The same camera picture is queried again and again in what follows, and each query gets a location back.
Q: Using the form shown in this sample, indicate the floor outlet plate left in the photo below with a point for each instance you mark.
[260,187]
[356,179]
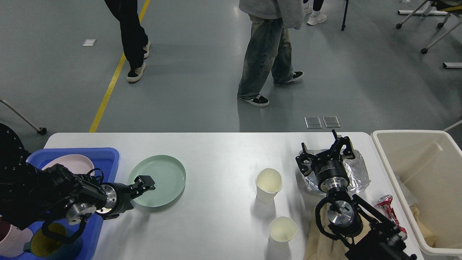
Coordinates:
[313,122]

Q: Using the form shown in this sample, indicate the white paper cup far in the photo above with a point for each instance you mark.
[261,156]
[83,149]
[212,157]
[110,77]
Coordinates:
[268,184]

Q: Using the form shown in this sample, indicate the pink plate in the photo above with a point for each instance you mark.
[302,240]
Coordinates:
[75,163]

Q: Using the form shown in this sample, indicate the crushed red can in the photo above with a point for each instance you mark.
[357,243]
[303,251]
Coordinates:
[385,203]

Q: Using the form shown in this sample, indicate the aluminium foil tray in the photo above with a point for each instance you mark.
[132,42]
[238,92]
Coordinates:
[357,174]

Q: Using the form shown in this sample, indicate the floor outlet plate right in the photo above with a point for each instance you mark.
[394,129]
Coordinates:
[331,122]

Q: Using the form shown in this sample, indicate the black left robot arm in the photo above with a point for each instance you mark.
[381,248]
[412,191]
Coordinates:
[61,200]

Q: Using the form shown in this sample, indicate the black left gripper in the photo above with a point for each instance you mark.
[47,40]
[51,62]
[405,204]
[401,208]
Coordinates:
[119,196]

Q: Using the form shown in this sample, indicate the floor outlet plate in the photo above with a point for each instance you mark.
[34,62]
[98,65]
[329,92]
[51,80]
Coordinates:
[313,122]
[331,122]

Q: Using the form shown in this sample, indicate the white floor label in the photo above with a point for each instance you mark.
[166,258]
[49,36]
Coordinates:
[89,42]

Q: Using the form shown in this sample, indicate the beige plastic bin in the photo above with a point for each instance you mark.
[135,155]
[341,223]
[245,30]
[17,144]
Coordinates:
[428,163]

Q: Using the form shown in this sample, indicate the white paper cup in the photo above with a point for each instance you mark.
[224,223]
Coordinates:
[282,231]
[268,184]

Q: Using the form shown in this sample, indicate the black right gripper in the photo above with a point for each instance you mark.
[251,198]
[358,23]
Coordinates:
[329,172]

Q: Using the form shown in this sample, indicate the person with white sneakers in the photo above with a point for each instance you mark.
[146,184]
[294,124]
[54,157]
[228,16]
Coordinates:
[316,16]

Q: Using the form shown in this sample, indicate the blue plastic tray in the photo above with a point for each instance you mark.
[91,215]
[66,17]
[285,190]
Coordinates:
[106,159]

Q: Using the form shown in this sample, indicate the dark teal mug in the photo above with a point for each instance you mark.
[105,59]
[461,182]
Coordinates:
[49,249]

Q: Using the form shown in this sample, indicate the green plate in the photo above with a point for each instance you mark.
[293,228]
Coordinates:
[169,176]

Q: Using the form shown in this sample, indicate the rolling chair base left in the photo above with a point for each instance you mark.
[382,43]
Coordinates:
[39,130]

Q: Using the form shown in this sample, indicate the pink mug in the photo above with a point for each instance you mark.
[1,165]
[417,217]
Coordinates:
[12,239]

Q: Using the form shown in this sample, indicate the brown paper bag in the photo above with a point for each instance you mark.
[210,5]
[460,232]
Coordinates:
[320,247]

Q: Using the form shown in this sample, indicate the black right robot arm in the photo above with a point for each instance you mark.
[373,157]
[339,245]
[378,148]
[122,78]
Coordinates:
[382,242]

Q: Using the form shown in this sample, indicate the white paper cup near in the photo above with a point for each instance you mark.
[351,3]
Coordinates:
[282,231]

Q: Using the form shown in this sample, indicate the black tripod leg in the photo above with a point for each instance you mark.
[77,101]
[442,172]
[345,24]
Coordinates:
[345,13]

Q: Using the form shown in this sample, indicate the person in faded jeans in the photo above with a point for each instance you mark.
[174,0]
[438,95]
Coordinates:
[269,51]

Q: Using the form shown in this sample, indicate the person in black trousers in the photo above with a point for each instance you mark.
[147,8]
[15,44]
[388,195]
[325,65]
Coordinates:
[135,42]

